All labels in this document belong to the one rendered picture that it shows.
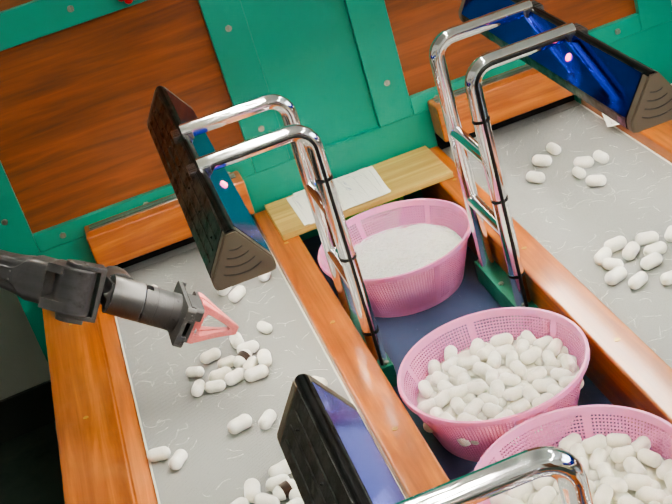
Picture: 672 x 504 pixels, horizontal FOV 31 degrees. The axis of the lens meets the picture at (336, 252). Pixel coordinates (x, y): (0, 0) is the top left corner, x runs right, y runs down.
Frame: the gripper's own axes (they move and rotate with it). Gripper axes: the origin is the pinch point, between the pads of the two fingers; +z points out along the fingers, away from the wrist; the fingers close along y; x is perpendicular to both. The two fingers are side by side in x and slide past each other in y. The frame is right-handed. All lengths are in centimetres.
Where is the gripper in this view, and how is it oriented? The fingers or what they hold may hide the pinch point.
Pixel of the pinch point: (232, 328)
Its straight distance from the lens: 184.2
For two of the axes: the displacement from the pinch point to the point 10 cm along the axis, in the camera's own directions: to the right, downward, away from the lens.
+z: 8.8, 2.8, 3.8
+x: -4.0, 8.8, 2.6
